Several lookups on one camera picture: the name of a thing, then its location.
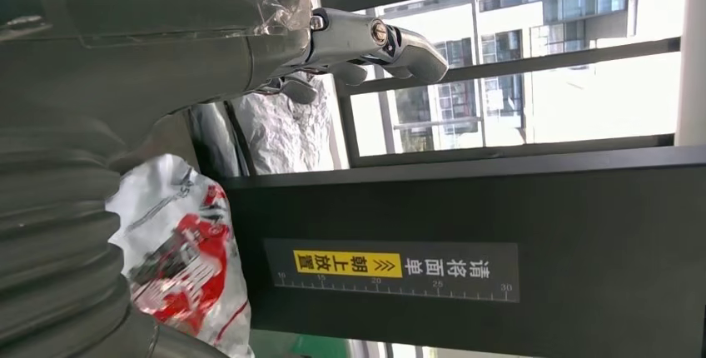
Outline white parcel with SF print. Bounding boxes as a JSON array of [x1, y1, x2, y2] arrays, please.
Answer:
[[104, 154, 255, 358]]

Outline grey parcel with red print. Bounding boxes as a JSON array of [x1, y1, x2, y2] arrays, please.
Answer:
[[231, 77, 337, 175]]

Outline black inbound scanner machine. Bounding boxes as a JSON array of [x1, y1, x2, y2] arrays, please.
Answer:
[[220, 146, 706, 358]]

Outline black and yellow label sticker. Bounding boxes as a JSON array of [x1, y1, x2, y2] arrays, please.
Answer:
[[263, 238, 520, 304]]

